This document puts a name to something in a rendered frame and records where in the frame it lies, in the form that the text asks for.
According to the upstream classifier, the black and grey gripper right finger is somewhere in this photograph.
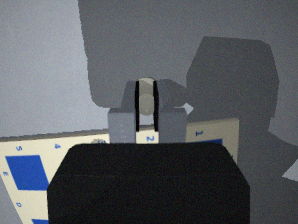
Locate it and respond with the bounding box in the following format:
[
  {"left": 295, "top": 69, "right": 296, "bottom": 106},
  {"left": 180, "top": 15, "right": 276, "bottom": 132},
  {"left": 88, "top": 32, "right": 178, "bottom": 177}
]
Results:
[{"left": 153, "top": 81, "right": 187, "bottom": 143}]

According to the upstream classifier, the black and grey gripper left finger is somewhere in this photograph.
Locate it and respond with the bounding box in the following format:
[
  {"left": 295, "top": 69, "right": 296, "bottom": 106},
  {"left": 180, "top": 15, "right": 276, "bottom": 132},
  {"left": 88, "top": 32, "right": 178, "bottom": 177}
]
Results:
[{"left": 107, "top": 81, "right": 140, "bottom": 143}]

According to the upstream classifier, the blue and cream chessboard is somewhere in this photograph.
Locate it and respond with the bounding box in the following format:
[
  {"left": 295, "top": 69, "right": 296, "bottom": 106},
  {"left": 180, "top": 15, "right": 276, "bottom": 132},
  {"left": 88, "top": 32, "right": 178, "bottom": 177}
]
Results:
[{"left": 0, "top": 118, "right": 239, "bottom": 224}]

